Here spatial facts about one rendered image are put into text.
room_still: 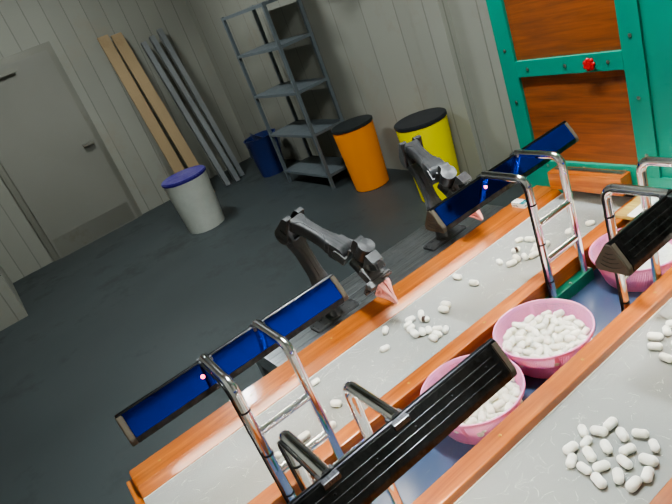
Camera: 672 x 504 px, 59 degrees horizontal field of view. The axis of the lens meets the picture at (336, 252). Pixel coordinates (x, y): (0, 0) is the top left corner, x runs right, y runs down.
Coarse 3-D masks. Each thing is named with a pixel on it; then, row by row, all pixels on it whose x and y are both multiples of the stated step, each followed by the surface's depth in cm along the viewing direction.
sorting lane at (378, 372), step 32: (480, 256) 212; (448, 288) 201; (480, 288) 194; (512, 288) 188; (416, 320) 191; (448, 320) 185; (352, 352) 188; (384, 352) 182; (416, 352) 176; (320, 384) 179; (384, 384) 168; (256, 416) 176; (352, 416) 161; (224, 448) 169; (192, 480) 161; (224, 480) 157; (256, 480) 153
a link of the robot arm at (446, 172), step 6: (438, 168) 213; (444, 168) 210; (450, 168) 210; (426, 174) 222; (438, 174) 216; (444, 174) 209; (450, 174) 209; (456, 174) 209; (432, 180) 218; (438, 180) 220; (444, 180) 210; (450, 180) 209; (444, 186) 214; (450, 186) 213
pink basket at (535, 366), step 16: (528, 304) 173; (544, 304) 172; (560, 304) 170; (576, 304) 165; (512, 320) 173; (592, 320) 157; (496, 336) 167; (576, 352) 151; (528, 368) 157; (544, 368) 154
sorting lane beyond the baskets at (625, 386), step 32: (640, 352) 145; (608, 384) 140; (640, 384) 136; (576, 416) 135; (608, 416) 132; (640, 416) 129; (512, 448) 133; (544, 448) 130; (640, 448) 122; (480, 480) 129; (512, 480) 126; (544, 480) 123; (576, 480) 121; (608, 480) 118
